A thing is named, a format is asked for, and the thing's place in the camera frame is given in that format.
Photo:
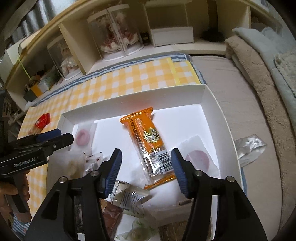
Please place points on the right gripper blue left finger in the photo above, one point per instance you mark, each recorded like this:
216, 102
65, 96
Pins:
110, 171

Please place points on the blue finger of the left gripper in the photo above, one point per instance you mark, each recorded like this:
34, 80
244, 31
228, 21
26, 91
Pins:
49, 135
29, 148

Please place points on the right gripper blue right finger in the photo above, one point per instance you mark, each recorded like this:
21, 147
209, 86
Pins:
185, 173

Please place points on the red cracker pack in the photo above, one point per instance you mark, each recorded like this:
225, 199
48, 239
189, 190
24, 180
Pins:
40, 124

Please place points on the purple round cookie bag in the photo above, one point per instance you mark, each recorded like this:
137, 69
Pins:
198, 157

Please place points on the beige ring cookie bag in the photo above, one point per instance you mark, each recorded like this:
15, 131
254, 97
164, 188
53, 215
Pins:
76, 164

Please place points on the orange snack bar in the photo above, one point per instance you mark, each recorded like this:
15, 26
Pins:
154, 157

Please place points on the cream barcode snack packet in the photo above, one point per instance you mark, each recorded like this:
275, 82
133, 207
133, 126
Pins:
129, 198

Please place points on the pink ring cookie bag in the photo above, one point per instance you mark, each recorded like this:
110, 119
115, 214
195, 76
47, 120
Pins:
84, 137

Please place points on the brown wrapped snack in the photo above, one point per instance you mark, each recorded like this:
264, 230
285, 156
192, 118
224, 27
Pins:
112, 216

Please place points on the white shallow cardboard box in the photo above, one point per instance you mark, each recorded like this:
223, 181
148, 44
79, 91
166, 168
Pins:
186, 117

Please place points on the clear wrapped beige pastry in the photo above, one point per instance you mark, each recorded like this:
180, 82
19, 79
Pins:
172, 220

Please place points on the orange box on shelf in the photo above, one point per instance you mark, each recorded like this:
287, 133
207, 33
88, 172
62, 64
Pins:
36, 90

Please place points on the white tissue pack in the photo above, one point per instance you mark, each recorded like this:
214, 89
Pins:
46, 82

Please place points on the green white wrapped candy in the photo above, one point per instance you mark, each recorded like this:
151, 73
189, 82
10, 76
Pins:
142, 230

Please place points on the silver foil wrapper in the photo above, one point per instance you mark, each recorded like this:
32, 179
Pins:
249, 149

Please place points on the cream dress doll in case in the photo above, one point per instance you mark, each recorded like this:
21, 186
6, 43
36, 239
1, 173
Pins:
63, 58

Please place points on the yellow checkered tablecloth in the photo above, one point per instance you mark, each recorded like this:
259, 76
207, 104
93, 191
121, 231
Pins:
140, 77

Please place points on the wooden headboard shelf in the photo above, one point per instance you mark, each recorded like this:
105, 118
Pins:
212, 22

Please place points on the red dress doll in case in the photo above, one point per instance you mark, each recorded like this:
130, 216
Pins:
115, 32

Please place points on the beige folded blanket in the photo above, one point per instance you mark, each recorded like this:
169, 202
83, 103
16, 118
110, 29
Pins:
276, 115

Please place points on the white storage box on shelf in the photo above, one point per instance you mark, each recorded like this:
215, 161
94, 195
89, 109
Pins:
172, 35

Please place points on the cream embroidered pillow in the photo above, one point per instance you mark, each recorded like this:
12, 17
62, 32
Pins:
286, 64

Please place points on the light blue folded blanket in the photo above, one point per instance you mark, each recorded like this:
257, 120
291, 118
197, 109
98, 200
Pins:
268, 43

